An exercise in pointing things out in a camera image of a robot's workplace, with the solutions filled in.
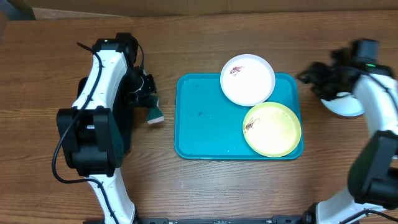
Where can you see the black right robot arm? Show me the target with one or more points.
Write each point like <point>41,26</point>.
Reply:
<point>372,182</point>

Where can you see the light blue plate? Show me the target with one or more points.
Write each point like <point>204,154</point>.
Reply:
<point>344,105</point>

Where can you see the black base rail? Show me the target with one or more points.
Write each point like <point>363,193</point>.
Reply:
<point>278,219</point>

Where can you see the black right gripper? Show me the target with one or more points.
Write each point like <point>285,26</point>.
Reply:
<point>315,75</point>

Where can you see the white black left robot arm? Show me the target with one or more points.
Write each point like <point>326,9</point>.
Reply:
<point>113,59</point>

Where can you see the white plate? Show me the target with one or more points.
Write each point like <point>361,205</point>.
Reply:
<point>247,80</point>

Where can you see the yellow plate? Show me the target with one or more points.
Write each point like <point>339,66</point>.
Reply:
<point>272,129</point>

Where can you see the black plastic tray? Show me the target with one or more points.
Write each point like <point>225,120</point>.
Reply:
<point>103,132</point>

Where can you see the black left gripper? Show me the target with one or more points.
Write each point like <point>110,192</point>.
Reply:
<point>151,88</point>

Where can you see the teal plastic tray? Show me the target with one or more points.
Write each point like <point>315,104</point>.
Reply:
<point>207,124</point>

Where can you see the pink green sponge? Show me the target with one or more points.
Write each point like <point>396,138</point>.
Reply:
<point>154,115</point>

